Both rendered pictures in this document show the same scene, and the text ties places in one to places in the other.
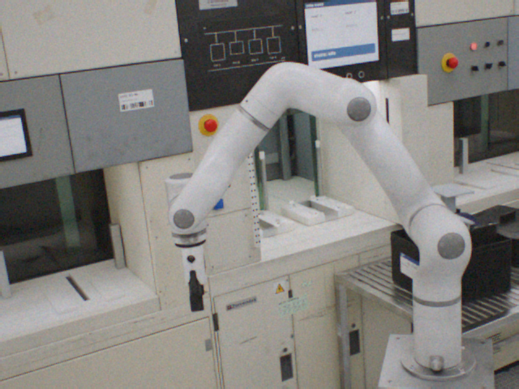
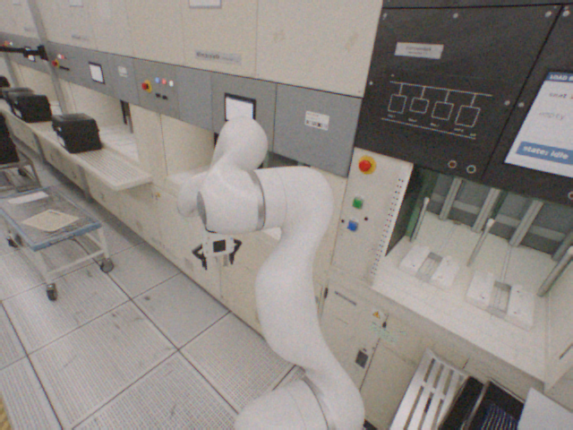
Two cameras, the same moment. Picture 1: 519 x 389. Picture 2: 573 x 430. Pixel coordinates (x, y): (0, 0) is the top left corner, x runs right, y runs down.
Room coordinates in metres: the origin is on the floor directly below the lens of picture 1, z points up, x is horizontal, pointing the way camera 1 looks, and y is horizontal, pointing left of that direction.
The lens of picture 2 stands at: (1.44, -0.63, 1.68)
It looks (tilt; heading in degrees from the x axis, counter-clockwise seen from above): 30 degrees down; 65
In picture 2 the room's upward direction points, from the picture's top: 5 degrees clockwise
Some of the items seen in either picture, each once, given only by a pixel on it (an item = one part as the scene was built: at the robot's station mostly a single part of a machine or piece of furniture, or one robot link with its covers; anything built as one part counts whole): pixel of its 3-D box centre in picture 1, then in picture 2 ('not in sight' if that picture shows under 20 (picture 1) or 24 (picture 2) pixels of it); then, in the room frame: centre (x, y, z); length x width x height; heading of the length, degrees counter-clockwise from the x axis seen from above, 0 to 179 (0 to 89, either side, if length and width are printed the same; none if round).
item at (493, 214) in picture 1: (507, 229); not in sight; (2.37, -0.88, 0.83); 0.29 x 0.29 x 0.13; 34
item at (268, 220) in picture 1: (256, 224); (430, 265); (2.50, 0.03, 0.89); 0.22 x 0.21 x 0.04; 27
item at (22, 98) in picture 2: not in sight; (30, 107); (0.30, 3.33, 0.93); 0.30 x 0.28 x 0.26; 120
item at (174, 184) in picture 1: (185, 203); not in sight; (1.59, 0.18, 1.26); 0.09 x 0.08 x 0.13; 2
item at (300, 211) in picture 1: (316, 208); (500, 296); (2.62, -0.21, 0.89); 0.22 x 0.21 x 0.04; 27
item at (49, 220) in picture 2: not in sight; (50, 219); (0.67, 1.66, 0.47); 0.31 x 0.23 x 0.02; 139
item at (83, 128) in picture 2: not in sight; (76, 132); (0.84, 2.27, 0.93); 0.30 x 0.28 x 0.26; 114
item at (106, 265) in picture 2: not in sight; (55, 234); (0.61, 1.83, 0.24); 0.97 x 0.52 x 0.48; 120
